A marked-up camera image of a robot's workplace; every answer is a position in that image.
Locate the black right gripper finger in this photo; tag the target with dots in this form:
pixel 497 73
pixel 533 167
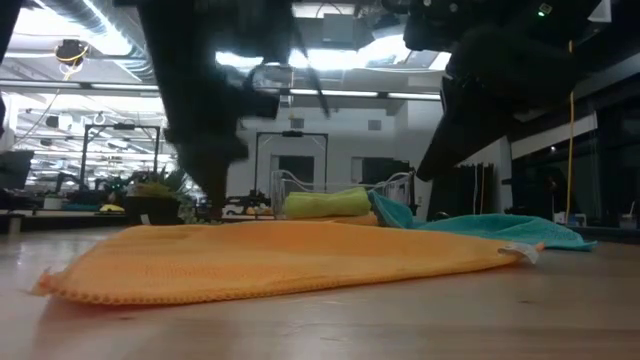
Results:
pixel 460 145

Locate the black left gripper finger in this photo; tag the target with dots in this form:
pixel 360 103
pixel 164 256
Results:
pixel 210 170

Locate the yellow-orange microfiber towel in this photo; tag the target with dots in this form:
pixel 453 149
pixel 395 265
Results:
pixel 355 220
pixel 250 260

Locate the green microfiber towel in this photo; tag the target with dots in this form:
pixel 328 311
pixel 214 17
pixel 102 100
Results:
pixel 325 204

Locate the black background robot arm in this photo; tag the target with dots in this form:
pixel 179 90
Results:
pixel 90 187
pixel 250 200

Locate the turquoise microfiber towel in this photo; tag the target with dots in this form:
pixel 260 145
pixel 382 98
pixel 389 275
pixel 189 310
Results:
pixel 500 230

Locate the black curtain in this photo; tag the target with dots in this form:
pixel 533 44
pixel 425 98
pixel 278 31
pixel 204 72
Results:
pixel 460 200

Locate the clear plastic bin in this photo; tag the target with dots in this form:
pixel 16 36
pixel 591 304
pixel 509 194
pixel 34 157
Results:
pixel 277 190

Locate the potted succulent plant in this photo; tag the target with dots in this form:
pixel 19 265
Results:
pixel 150 210

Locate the yellow background object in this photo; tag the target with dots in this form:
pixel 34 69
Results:
pixel 111 208

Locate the white ceiling unit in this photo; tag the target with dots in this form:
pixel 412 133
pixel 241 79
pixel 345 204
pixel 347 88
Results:
pixel 602 12

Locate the long linear ceiling lamp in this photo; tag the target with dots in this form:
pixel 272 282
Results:
pixel 350 93

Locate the small white box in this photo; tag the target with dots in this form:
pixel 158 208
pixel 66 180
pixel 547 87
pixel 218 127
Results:
pixel 570 220

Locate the teal background object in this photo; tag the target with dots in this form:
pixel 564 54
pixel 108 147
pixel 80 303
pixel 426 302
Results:
pixel 80 207

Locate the clear cup with straw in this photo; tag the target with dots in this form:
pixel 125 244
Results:
pixel 628 220

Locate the black computer monitor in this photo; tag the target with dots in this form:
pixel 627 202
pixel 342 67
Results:
pixel 15 170

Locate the grey wall vent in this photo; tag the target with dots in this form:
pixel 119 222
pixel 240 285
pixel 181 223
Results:
pixel 297 123

